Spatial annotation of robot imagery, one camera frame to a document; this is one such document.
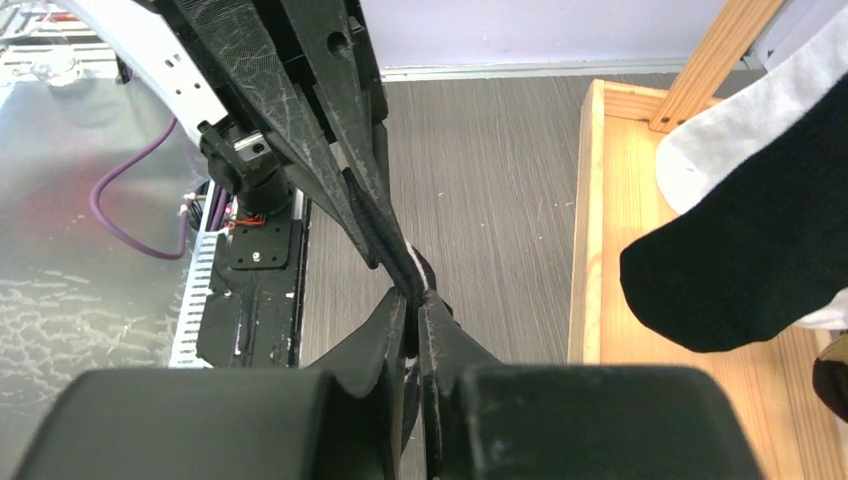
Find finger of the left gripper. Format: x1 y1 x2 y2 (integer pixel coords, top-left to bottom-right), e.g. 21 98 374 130
176 1 370 266
282 1 406 265

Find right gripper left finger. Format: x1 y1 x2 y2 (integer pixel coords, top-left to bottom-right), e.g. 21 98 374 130
15 289 406 479

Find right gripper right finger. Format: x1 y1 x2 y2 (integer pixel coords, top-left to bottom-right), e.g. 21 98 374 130
417 292 762 479

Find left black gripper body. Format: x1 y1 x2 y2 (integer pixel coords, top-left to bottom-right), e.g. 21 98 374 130
141 1 388 126

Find black sock white stripes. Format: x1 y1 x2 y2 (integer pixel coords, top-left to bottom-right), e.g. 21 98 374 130
620 80 847 352

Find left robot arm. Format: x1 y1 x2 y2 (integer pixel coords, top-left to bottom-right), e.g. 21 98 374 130
65 1 414 266

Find wooden hanging rack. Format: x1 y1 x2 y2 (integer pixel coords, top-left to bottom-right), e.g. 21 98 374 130
552 1 847 479

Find brown argyle sock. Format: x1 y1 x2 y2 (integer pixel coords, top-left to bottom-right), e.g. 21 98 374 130
812 331 847 422

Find white sock with stripes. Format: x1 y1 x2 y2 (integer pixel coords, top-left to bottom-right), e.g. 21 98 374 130
655 7 847 214

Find white sock middle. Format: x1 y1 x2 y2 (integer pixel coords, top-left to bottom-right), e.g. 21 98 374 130
794 289 848 331

